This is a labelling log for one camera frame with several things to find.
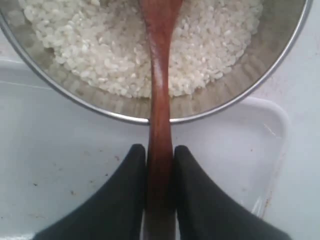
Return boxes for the brown wooden spoon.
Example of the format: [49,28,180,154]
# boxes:
[139,0,183,240]

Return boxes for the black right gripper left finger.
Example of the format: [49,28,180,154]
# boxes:
[34,144,146,240]

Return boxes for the steel bowl of rice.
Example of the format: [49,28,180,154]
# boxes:
[0,0,312,125]

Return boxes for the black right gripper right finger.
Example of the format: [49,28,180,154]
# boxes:
[174,145,291,240]

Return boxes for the white plastic tray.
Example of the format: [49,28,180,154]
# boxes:
[0,58,289,240]

